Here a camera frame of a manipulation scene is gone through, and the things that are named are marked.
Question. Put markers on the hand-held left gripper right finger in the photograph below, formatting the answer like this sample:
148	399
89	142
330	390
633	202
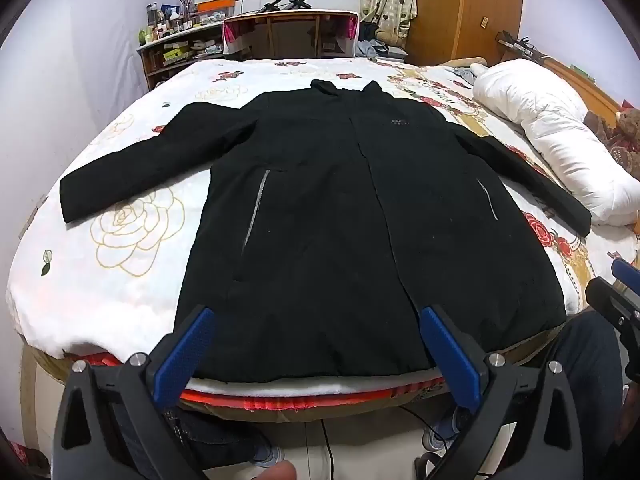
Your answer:
450	355

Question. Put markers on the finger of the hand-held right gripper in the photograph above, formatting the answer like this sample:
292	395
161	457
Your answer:
627	271
607	295

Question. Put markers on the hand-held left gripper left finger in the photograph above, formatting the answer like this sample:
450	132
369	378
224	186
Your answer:
186	344

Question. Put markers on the black coat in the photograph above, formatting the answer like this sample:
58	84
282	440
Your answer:
340	220

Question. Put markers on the pile of clothes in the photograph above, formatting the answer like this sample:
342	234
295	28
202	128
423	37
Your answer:
377	42

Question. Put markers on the person's left hand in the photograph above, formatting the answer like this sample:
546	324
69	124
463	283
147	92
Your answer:
272	472

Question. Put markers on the person's right leg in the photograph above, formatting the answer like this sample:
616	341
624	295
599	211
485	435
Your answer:
590	370

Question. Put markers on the person's leg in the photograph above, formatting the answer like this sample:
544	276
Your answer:
215	435
590	370

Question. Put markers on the person's right shoe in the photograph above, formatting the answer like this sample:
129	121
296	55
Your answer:
442	432

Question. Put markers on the person's shoe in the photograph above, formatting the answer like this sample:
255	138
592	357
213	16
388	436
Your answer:
442	432
270	452

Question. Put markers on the person's left leg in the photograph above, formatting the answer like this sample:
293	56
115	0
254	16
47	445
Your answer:
215	435

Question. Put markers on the floral bedspread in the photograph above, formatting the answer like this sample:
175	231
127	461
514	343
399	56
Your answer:
125	240

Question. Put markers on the person's left shoe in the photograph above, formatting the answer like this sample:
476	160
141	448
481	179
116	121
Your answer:
270	452

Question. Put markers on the brown teddy bear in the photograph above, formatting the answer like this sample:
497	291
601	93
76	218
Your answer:
620	127

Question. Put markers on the white duvet roll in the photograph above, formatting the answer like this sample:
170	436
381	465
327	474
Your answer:
555	130

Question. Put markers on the wooden headboard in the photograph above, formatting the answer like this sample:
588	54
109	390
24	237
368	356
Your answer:
565	67

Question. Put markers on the cluttered wooden shelf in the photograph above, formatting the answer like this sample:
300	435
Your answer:
172	52

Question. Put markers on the wooden wardrobe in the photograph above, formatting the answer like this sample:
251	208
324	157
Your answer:
465	10

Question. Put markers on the wooden desk with pink sides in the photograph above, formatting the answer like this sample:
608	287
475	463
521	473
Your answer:
290	30

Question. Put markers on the storage box with orange lid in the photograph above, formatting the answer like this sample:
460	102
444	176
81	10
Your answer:
216	6

